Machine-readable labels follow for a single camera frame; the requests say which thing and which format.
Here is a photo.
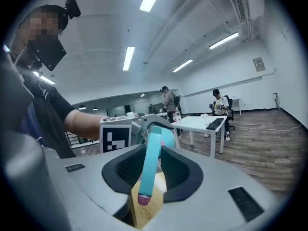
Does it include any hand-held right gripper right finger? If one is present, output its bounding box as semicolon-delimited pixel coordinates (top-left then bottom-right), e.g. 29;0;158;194
149;145;280;231

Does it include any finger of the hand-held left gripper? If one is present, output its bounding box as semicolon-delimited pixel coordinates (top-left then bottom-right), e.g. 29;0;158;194
141;114;174;131

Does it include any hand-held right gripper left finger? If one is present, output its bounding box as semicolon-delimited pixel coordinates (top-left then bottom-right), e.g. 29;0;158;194
44;143;147;231

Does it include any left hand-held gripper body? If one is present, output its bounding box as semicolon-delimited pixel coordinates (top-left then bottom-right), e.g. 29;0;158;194
99;115;150;154

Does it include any light blue spray bottle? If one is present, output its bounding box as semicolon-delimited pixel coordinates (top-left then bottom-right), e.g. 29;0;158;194
137;126;166;206

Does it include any person's left forearm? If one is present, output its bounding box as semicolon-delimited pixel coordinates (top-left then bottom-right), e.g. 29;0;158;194
64;109;106;140

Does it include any black metal railing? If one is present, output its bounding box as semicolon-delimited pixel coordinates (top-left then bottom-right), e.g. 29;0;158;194
64;131;101;149

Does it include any white rectangular table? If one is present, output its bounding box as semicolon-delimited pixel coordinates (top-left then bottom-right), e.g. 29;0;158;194
171;115;228;159

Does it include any round yellow wooden table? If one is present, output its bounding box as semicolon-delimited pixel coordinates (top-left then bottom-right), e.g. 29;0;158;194
129;172;168;229

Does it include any black keyboard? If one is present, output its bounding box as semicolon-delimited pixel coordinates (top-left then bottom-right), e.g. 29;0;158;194
205;118;225;130

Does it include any person's black shirt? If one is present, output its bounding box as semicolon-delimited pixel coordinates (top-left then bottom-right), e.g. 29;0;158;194
19;76;77;159

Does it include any black office chair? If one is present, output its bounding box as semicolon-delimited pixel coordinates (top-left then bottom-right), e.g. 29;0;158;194
222;95;236;131

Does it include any narrow white desk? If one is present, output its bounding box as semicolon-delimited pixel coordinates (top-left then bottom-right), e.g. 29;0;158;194
232;97;242;116

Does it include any black flat mounted device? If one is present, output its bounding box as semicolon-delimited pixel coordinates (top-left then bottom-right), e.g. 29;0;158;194
28;38;67;72

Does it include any person's head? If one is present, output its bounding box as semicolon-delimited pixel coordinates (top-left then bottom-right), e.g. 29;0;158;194
11;5;69;64

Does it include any white ceiling air conditioner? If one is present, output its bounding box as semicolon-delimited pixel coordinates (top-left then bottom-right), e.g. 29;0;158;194
234;0;265;21

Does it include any white floor cable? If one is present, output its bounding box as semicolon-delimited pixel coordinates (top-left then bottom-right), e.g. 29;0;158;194
234;123;304;132

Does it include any grey wall panel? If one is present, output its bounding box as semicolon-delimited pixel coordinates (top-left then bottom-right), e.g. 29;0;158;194
252;56;266;72

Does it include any black head camera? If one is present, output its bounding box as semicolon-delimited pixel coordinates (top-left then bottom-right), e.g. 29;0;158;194
64;0;81;19

